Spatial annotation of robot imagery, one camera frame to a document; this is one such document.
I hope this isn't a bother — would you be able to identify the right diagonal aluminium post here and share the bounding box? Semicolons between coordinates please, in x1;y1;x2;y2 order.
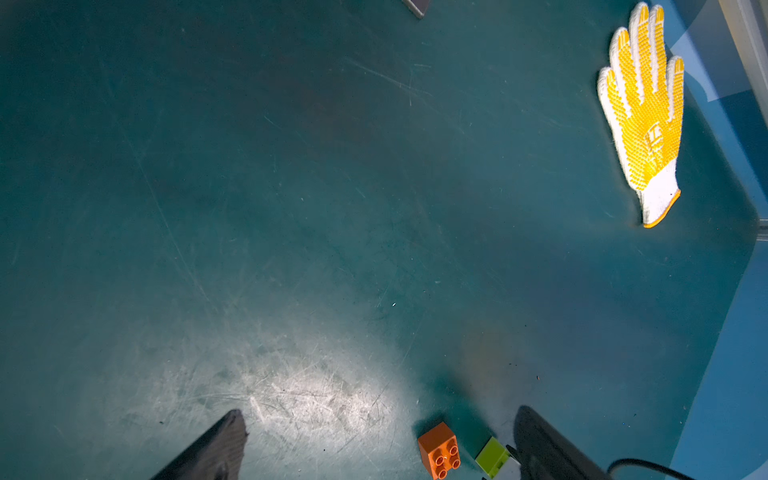
719;0;767;122

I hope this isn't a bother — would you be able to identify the orange lego brick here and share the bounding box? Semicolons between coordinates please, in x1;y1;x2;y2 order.
418;422;461;480

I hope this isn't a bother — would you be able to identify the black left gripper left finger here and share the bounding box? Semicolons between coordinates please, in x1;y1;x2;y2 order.
152;409;248;480

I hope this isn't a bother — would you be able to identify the yellow white work glove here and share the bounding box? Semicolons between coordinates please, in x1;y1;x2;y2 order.
597;2;685;229

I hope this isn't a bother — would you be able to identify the lime green lego brick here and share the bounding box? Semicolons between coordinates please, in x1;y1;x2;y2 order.
475;436;511;480

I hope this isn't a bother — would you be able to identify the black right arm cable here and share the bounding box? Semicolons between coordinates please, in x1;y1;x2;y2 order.
605;458;700;480

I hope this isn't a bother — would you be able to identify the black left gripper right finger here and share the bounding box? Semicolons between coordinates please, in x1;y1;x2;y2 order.
514;406;610;480

